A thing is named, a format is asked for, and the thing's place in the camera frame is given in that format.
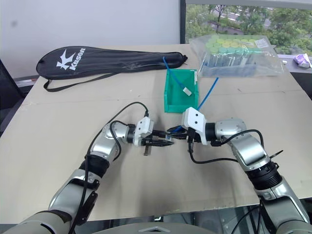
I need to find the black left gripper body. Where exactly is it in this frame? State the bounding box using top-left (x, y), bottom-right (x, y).
top-left (140, 133), bottom-right (157, 156)

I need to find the brown cardboard table cover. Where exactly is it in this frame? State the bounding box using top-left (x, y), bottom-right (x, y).
top-left (0, 43), bottom-right (312, 223)

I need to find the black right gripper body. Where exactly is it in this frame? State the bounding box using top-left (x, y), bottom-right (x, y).
top-left (186, 128), bottom-right (196, 152)

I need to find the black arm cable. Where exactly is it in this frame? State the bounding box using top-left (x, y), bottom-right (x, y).
top-left (69, 101), bottom-right (150, 234)
top-left (187, 129), bottom-right (267, 165)

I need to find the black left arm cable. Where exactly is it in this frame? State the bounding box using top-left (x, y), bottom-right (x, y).
top-left (69, 101), bottom-right (150, 234)

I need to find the clear bag of capped tubes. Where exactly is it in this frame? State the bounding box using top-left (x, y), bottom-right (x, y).
top-left (189, 34), bottom-right (285, 79)

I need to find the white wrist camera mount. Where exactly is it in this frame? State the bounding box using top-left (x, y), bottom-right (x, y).
top-left (182, 107), bottom-right (207, 145)
top-left (133, 117), bottom-right (155, 147)

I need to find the black Kason racket bag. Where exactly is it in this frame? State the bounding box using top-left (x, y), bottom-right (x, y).
top-left (36, 45), bottom-right (189, 93)

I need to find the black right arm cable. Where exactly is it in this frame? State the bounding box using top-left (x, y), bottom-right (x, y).
top-left (187, 129), bottom-right (267, 165)

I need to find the dark window frame post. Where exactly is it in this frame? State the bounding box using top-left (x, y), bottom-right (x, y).
top-left (179, 0), bottom-right (187, 45)

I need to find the grey robot torso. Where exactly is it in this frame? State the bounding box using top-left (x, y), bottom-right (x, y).
top-left (89, 214), bottom-right (221, 234)

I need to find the blue network cable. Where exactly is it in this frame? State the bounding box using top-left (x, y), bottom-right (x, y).
top-left (170, 77), bottom-right (219, 134)
top-left (162, 56), bottom-right (186, 92)

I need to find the green plastic bin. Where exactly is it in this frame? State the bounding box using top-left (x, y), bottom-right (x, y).
top-left (163, 69), bottom-right (201, 114)

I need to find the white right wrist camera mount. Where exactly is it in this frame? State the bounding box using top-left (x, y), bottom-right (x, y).
top-left (182, 107), bottom-right (207, 145)

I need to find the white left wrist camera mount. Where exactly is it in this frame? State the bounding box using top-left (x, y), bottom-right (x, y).
top-left (133, 117), bottom-right (155, 147)

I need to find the purple white crumpled wrapper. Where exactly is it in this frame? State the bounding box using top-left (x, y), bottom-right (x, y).
top-left (293, 53), bottom-right (312, 69)

